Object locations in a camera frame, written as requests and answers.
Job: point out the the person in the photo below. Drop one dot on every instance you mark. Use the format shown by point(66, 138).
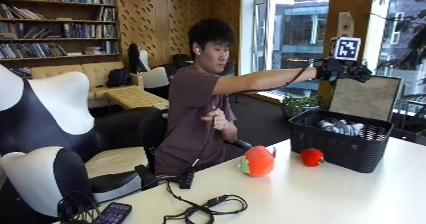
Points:
point(191, 117)

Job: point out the tan basket lid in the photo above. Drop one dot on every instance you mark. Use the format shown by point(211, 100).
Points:
point(367, 97)

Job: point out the white marker cube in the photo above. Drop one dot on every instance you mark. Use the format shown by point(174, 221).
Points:
point(347, 49)

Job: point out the outdoor tree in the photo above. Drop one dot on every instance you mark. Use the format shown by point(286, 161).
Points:
point(411, 40)

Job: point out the white pillar sign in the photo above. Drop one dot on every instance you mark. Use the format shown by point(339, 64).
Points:
point(345, 24)

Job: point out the green potted plant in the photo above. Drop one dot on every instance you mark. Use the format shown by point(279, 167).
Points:
point(300, 103)

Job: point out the grey striped soft toy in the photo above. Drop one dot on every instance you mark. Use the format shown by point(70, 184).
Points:
point(341, 127)

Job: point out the large orange plush tomato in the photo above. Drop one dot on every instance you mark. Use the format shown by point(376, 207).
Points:
point(259, 161)

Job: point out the beige tufted ottoman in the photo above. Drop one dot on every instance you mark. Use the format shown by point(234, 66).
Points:
point(135, 98)

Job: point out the small black armchair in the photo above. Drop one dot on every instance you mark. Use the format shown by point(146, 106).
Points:
point(182, 60)

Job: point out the white earbud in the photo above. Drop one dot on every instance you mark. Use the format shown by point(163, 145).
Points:
point(198, 51)

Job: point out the slim black white chair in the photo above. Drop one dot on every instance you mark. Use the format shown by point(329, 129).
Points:
point(144, 67)

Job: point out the black backpack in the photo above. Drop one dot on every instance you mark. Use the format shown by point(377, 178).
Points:
point(119, 78)

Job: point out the black woven basket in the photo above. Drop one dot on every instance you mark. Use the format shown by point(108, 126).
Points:
point(337, 150)

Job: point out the small red plush fruit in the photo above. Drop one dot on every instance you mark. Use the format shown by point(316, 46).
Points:
point(312, 157)

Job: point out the beige tufted sofa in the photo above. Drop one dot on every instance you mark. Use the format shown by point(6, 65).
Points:
point(95, 74)

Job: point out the large white black lounge chair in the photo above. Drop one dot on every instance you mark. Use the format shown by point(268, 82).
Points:
point(62, 100)

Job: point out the black smartphone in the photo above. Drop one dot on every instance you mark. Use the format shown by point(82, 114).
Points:
point(114, 213)

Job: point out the rows of books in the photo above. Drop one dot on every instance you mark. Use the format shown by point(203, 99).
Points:
point(81, 30)

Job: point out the white black cushioned lounge chair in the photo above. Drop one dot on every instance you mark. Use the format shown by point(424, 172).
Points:
point(31, 177)

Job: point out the wooden bookshelf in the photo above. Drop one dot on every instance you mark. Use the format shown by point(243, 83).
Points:
point(58, 19)

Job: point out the metal frame chair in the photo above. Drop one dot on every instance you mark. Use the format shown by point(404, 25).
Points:
point(415, 114)

